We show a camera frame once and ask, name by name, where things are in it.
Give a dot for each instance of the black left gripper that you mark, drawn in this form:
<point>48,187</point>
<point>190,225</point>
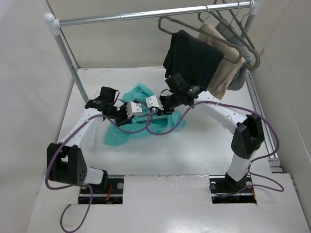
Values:
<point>125,120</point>

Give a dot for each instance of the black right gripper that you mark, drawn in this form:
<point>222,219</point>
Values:
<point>166,111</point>

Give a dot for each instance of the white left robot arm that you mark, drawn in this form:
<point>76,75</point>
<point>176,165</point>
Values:
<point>66,159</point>

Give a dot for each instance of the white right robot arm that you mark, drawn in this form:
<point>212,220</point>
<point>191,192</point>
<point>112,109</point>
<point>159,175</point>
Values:
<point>247,130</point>

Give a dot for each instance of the taupe hanger with black garment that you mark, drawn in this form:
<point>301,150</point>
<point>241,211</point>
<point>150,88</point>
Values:
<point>199,30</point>

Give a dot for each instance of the taupe hanger with grey garment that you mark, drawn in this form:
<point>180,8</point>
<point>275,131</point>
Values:
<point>244,38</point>

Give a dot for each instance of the black hanging garment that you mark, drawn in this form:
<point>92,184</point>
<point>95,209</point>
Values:
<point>195,60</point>

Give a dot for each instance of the cream ribbed garment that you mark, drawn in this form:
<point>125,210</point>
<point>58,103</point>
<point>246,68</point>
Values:
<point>226,70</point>

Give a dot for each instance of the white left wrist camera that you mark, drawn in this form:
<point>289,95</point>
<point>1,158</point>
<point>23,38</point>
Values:
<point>133,109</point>

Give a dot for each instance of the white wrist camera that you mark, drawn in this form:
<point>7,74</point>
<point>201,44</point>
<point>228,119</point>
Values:
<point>133,109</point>
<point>154,102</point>

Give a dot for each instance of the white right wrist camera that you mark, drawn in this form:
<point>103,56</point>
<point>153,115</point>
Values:
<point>154,102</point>

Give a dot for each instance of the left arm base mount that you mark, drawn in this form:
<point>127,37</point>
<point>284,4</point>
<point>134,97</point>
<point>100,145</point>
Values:
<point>112,194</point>

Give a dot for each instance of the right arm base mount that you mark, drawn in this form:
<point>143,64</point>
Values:
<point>221,193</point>

